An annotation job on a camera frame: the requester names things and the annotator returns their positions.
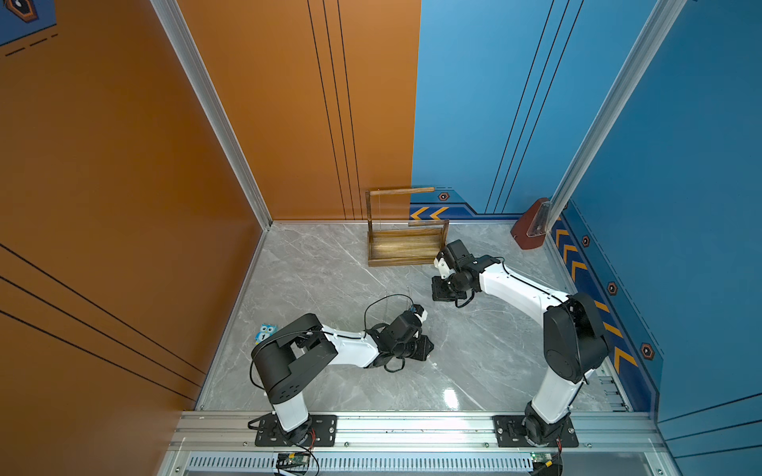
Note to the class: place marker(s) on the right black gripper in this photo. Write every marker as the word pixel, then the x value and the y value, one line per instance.
pixel 437 293

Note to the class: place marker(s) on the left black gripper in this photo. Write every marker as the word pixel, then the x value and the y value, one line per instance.
pixel 424 343

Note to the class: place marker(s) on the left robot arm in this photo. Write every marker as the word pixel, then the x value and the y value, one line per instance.
pixel 285 363

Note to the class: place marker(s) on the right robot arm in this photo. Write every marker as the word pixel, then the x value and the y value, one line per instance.
pixel 575 343

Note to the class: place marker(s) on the wooden jewelry display stand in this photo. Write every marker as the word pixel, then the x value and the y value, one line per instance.
pixel 417 244

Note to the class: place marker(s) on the red corner block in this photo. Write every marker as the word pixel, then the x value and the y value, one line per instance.
pixel 529 231

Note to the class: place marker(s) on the small blue owl toy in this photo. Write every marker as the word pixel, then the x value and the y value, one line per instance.
pixel 265 331

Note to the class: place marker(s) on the right green circuit board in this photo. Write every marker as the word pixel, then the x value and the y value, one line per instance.
pixel 543 458

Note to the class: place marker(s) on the green circuit board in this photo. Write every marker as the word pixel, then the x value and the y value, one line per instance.
pixel 290 460
pixel 543 458

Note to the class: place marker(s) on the left green circuit board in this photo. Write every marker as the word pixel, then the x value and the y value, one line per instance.
pixel 290 460

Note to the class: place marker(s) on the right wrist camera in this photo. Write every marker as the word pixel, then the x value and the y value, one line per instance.
pixel 444 270

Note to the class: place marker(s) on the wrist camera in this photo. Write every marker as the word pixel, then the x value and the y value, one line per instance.
pixel 444 270
pixel 420 312

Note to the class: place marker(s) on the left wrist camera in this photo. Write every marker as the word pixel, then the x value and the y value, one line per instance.
pixel 420 312

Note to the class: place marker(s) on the right aluminium corner post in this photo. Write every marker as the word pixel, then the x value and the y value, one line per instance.
pixel 646 46

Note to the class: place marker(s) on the aluminium corner post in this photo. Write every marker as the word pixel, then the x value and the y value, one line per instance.
pixel 179 34
pixel 646 46

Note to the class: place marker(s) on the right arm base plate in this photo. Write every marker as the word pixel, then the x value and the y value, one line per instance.
pixel 531 431

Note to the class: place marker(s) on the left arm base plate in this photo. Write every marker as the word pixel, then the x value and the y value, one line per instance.
pixel 318 431

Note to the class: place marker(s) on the aluminium front rail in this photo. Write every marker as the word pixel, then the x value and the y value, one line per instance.
pixel 410 431

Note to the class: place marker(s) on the left aluminium corner post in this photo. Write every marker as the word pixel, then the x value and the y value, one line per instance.
pixel 179 34

